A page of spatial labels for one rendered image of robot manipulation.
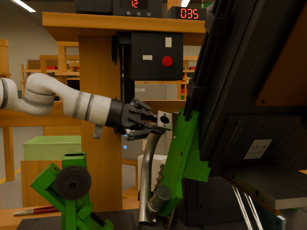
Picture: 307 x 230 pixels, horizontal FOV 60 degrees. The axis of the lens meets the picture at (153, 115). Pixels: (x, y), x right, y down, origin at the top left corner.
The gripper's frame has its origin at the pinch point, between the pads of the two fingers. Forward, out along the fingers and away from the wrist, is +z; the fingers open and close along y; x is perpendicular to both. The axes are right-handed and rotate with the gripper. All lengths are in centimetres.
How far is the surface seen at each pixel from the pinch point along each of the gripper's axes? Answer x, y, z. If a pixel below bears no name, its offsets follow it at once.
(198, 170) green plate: -3.7, -13.6, 9.2
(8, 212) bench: 54, -13, -37
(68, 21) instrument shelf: -6.0, 24.2, -30.7
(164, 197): -0.1, -20.3, 2.1
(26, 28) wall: 656, 836, -326
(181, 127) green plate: -5.9, -3.8, 4.0
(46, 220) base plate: 40.1, -17.1, -23.1
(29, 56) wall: 722, 764, -294
